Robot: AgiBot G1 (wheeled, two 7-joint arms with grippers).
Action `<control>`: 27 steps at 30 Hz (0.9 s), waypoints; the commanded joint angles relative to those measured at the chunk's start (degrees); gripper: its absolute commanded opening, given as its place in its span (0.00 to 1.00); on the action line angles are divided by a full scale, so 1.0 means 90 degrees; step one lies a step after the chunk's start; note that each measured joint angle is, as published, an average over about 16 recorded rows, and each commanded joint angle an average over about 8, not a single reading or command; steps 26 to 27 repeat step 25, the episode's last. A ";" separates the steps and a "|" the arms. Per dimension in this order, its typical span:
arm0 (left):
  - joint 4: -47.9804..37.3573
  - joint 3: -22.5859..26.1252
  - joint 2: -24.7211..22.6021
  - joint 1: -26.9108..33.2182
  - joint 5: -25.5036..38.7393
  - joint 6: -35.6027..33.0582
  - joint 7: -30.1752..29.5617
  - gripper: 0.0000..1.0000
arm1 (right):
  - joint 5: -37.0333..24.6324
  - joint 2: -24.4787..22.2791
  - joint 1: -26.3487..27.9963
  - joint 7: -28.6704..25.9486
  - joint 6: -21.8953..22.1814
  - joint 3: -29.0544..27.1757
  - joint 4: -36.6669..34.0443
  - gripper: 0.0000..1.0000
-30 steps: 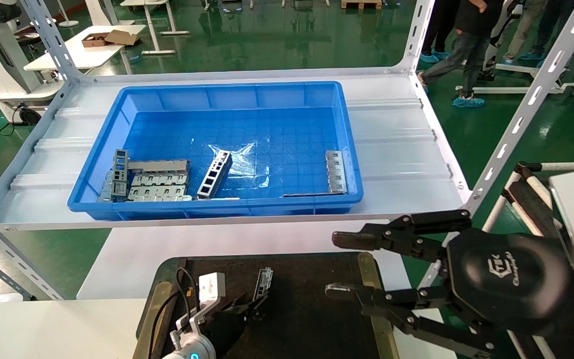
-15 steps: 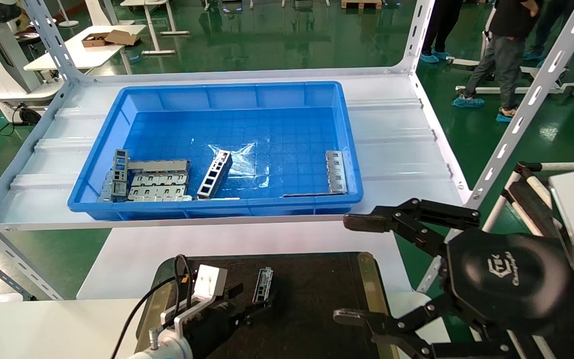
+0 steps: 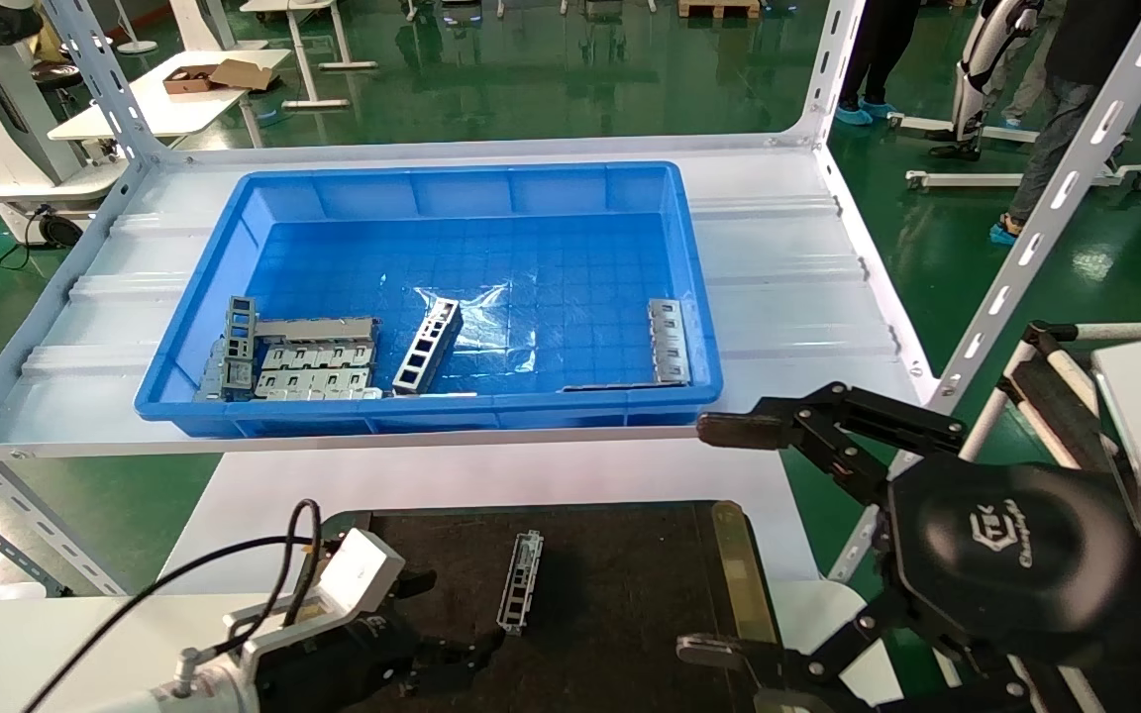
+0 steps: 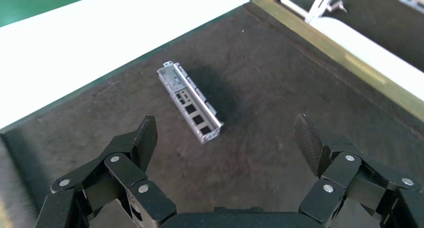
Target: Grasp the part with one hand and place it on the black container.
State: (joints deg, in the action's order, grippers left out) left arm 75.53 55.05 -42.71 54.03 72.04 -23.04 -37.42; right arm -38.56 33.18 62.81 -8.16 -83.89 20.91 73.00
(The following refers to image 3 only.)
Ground cart with black shelves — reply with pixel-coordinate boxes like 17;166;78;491
957;319;1141;516

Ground small leaning grey bracket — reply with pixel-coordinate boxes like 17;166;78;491
195;340;229;402

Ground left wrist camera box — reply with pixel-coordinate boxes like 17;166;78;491
222;527;406;657

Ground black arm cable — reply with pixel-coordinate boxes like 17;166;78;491
24;498;326;713

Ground blue plastic bin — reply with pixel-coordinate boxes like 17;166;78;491
133;161;725;440

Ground upright grey metal bracket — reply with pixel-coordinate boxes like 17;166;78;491
222;295;258;399

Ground person in grey trousers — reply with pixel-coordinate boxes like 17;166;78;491
988;0;1141;247

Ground white metal shelf rack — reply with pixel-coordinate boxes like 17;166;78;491
0;0;1141;600

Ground cardboard box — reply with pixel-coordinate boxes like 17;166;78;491
161;58;280;96

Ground short metal bracket part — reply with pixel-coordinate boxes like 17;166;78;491
647;297;693;386

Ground long metal channel part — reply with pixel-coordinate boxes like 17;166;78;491
496;530;545;636

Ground clear plastic film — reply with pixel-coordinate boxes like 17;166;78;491
412;282;542;377

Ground black work mat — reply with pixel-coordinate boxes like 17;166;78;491
278;500;781;713

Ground person in black trousers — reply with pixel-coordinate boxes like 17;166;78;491
834;0;920;127

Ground metal part with rectangular holes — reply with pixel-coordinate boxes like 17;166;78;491
390;297;464;397

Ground white table with box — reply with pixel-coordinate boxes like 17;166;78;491
46;48;292;150

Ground white machine stand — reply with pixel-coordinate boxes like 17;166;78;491
0;0;128;249

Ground wooden pallet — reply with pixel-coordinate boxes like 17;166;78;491
677;0;763;22

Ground flat perforated metal plate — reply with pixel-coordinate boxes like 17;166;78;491
252;368;384;402
256;342;376;373

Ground black floor cable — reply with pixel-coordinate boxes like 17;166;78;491
0;203;84;270

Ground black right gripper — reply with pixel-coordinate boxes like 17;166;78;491
676;380;1141;713

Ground long grey metal channel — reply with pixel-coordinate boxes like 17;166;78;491
254;316;380;344

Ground white humanoid robot on stand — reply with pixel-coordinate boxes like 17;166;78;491
887;0;1141;194

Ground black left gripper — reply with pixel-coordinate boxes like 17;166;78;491
254;568;508;713

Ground white empty table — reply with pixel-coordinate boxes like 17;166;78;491
238;0;379;110

